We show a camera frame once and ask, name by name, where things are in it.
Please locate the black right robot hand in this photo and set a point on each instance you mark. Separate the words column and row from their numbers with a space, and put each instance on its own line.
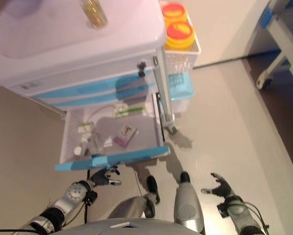
column 223, row 188

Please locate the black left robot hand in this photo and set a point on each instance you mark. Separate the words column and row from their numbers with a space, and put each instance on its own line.
column 101, row 178

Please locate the white drawer with blue front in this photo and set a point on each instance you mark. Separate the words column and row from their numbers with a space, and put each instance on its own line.
column 126, row 156

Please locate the clear capsule bottle yellow cap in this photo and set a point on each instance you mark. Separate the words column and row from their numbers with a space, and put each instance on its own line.
column 95, row 14

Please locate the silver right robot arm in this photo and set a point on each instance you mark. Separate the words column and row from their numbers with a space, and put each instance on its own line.
column 241, row 215

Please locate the white printed medicine bag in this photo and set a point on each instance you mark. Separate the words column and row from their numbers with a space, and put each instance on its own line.
column 95, row 143

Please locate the pink white medicine box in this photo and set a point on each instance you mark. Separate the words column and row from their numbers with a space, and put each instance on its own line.
column 125, row 135

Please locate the small white green medicine box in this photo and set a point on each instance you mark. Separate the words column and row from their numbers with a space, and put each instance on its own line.
column 86, row 127

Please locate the large white green medicine box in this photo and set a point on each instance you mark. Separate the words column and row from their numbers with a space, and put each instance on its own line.
column 131, row 111

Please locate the small white round bottle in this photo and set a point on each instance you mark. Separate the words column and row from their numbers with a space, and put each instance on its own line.
column 77, row 150

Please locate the silver right robot leg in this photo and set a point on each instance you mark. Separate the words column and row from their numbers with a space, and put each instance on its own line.
column 187, row 205

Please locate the grey robot torso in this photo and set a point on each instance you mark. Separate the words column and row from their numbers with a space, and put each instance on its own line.
column 131, row 228

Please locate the translucent white plastic bin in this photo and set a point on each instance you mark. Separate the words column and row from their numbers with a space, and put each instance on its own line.
column 181, row 105

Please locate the light blue plastic bin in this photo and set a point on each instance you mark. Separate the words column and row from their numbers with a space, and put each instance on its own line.
column 181, row 88

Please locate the black cart keys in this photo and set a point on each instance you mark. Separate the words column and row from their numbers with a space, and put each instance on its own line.
column 141, row 68

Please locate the white medical cart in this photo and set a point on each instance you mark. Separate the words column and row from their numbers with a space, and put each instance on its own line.
column 38, row 36

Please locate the yellow sharps container red lid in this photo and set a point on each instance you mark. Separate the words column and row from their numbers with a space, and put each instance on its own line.
column 180, row 34
column 174, row 11

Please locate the white hospital bed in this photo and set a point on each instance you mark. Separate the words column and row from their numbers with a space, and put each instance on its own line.
column 283, row 36

